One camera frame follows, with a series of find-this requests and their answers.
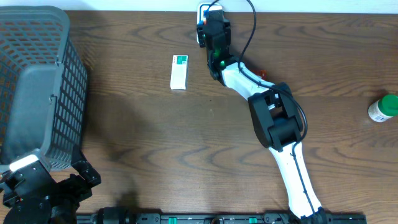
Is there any white Panadol medicine box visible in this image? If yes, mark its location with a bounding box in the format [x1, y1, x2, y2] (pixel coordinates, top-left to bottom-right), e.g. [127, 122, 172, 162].
[170, 55, 188, 90]

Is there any orange snack packet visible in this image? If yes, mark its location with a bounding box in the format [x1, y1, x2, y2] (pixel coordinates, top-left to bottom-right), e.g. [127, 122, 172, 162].
[256, 70, 267, 80]

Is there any green lid jar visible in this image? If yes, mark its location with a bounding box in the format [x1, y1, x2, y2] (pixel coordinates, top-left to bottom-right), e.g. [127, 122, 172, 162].
[368, 95, 398, 123]

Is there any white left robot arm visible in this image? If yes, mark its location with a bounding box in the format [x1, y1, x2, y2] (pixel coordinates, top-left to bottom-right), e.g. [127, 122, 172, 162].
[1, 149, 101, 224]

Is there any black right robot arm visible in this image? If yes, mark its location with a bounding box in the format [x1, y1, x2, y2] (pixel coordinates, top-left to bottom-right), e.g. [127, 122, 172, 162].
[197, 4, 328, 223]

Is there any white barcode scanner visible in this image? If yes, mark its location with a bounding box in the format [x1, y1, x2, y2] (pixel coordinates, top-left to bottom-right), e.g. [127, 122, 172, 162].
[197, 2, 223, 25]

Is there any grey plastic basket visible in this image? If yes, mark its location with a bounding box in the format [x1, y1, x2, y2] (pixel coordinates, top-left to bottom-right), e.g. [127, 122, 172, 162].
[1, 6, 88, 171]

